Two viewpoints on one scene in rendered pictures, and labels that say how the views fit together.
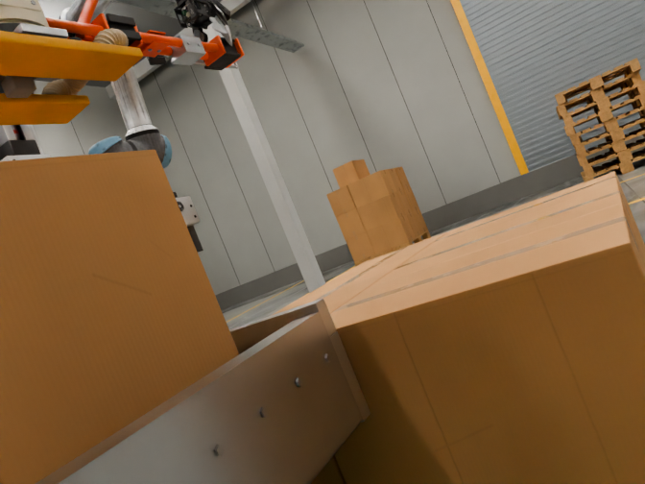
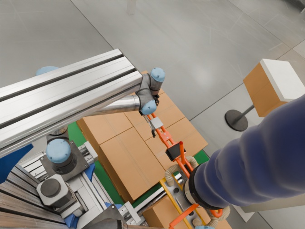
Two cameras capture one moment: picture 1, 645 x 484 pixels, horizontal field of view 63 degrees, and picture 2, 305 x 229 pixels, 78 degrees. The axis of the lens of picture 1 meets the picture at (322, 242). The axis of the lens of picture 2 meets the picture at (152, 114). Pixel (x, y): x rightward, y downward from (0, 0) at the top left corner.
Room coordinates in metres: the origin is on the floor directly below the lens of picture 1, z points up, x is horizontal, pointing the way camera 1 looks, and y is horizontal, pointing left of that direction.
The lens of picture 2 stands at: (1.32, 0.78, 2.31)
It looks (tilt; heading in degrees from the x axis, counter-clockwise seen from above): 56 degrees down; 273
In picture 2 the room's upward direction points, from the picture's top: 23 degrees clockwise
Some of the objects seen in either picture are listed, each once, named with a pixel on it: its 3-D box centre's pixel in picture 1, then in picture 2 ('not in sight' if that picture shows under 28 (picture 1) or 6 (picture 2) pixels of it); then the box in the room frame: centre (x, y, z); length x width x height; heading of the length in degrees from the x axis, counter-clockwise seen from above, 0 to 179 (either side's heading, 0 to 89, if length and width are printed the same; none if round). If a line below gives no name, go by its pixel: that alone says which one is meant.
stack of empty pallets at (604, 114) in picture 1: (608, 126); not in sight; (7.32, -4.31, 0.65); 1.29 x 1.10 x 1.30; 152
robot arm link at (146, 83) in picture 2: not in sight; (139, 84); (1.48, 0.16, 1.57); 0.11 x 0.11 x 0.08; 43
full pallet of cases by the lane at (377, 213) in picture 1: (375, 205); not in sight; (8.89, -1.07, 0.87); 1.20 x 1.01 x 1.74; 152
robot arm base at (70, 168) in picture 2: not in sight; (63, 159); (1.73, 0.55, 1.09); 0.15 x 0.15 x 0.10
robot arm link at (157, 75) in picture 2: not in sight; (155, 79); (1.42, 0.08, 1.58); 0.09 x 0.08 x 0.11; 43
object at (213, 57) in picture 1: (222, 52); not in sight; (1.43, 0.06, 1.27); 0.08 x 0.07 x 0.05; 147
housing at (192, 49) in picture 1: (185, 50); (155, 124); (1.32, 0.14, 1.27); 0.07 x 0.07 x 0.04; 57
